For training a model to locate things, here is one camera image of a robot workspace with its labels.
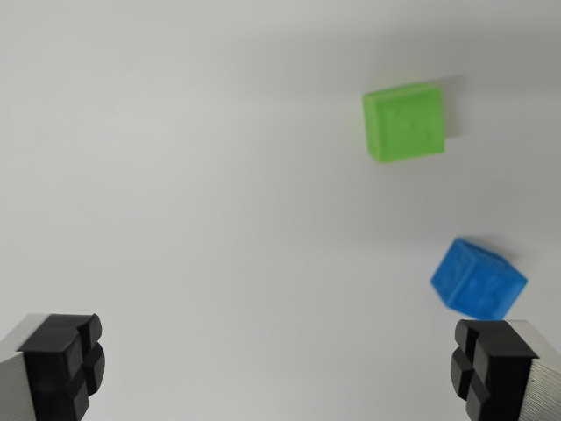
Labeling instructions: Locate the gripper left finger with black rubber pad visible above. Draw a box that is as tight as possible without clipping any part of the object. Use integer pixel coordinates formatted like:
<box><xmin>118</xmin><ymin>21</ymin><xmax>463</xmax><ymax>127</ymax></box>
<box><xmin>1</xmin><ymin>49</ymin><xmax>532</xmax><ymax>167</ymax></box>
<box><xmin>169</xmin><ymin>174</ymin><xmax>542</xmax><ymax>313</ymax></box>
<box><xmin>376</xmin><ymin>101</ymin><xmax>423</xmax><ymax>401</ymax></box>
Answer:
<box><xmin>0</xmin><ymin>312</ymin><xmax>107</xmax><ymax>421</ymax></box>

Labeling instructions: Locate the gripper right finger with black rubber pad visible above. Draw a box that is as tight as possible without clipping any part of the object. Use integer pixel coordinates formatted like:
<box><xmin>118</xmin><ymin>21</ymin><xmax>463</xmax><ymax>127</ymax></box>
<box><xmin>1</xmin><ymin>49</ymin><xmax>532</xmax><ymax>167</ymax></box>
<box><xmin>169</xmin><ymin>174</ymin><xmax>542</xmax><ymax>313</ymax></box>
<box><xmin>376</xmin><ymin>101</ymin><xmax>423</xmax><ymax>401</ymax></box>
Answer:
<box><xmin>450</xmin><ymin>318</ymin><xmax>561</xmax><ymax>421</ymax></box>

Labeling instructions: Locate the green soft toy cube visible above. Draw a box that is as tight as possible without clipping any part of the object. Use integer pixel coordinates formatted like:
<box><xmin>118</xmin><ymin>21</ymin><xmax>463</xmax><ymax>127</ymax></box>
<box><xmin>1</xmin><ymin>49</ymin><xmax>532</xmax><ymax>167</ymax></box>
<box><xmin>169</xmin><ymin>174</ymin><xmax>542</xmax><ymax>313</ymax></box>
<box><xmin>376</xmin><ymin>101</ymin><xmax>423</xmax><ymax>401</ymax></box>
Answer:
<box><xmin>361</xmin><ymin>82</ymin><xmax>446</xmax><ymax>165</ymax></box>

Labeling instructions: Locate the blue soft toy cube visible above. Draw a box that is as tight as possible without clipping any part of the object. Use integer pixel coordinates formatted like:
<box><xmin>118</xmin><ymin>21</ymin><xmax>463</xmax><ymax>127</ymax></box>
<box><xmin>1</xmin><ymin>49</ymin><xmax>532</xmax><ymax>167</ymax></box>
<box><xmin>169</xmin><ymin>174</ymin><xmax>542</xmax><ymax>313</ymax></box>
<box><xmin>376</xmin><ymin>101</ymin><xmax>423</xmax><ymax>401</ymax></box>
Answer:
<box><xmin>429</xmin><ymin>237</ymin><xmax>529</xmax><ymax>321</ymax></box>

